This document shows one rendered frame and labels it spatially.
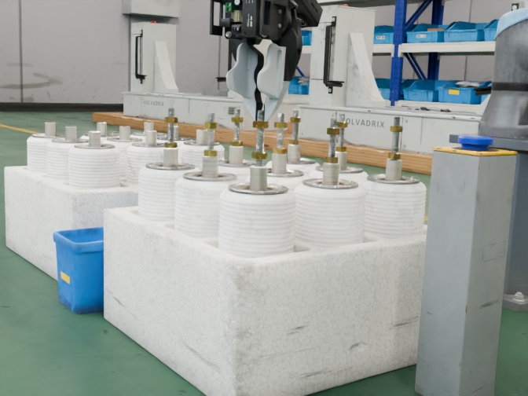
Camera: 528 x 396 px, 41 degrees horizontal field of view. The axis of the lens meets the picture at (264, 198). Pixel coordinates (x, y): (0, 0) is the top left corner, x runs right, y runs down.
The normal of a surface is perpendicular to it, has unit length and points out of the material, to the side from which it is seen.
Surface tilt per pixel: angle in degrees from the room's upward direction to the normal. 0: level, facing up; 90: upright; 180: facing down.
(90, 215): 90
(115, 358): 0
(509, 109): 73
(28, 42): 90
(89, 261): 92
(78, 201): 90
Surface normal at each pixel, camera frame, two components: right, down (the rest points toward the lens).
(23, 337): 0.04, -0.99
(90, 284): 0.58, 0.19
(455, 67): -0.79, 0.07
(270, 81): 0.86, 0.13
